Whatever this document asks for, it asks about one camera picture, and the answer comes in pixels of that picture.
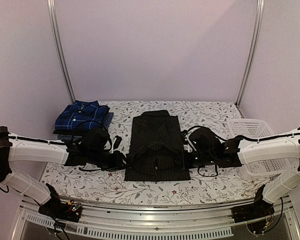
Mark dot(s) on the aluminium frame post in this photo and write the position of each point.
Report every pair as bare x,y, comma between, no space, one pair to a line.
252,51
51,7

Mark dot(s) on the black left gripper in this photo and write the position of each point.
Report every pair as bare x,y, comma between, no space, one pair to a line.
117,163

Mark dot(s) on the left aluminium frame post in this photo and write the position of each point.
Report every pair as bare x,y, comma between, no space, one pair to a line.
51,7

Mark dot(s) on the floral white tablecloth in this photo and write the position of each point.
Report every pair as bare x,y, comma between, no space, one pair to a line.
208,185

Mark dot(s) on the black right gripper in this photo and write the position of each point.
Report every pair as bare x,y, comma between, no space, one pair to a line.
187,164

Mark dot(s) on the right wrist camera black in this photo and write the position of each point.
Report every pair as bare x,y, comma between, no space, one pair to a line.
202,141

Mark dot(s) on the blue plaid folded shirt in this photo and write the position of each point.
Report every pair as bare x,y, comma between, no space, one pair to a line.
86,108

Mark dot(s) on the right aluminium frame post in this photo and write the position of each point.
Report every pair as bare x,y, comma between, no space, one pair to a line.
252,51

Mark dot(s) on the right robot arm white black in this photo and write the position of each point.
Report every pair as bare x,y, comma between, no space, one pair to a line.
286,181

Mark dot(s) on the black pinstriped long sleeve shirt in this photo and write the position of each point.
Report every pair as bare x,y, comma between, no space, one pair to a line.
156,151

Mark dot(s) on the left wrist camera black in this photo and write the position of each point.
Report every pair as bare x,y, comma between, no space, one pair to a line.
98,140

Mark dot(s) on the aluminium front rail frame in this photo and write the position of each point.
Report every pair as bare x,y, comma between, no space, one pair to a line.
110,221

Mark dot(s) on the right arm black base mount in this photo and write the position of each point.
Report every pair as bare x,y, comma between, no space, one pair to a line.
255,210

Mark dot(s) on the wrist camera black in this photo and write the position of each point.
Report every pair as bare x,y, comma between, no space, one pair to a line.
98,140
202,141

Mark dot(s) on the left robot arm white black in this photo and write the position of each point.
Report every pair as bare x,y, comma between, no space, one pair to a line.
14,148

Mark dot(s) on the white plastic laundry basket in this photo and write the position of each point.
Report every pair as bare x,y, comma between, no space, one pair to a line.
259,158

